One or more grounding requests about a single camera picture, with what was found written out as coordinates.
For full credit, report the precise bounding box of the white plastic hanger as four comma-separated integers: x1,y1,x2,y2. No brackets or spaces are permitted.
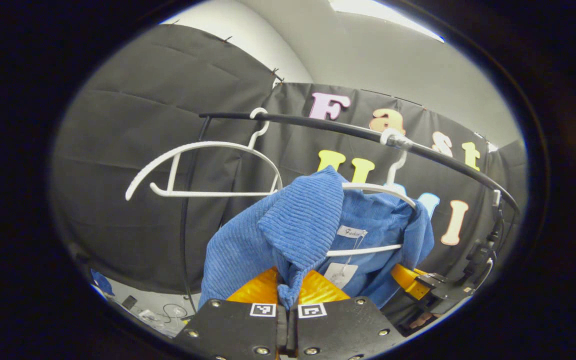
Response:
125,107,284,202
325,128,417,258

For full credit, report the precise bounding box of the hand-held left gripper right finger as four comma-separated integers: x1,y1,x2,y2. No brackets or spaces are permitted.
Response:
288,270,406,360

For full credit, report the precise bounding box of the blue corduroy jacket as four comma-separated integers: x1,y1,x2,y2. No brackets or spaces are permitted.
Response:
198,166,435,311

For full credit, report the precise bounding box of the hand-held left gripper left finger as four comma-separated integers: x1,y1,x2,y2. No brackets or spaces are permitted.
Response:
172,266,289,360

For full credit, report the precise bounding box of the black clothes rack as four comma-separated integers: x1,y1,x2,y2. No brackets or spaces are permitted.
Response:
180,111,521,313

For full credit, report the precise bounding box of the blue cloth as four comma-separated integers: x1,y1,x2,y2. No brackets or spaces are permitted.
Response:
90,270,115,297

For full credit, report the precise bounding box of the floor cable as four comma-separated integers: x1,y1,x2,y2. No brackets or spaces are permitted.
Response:
162,303,190,322

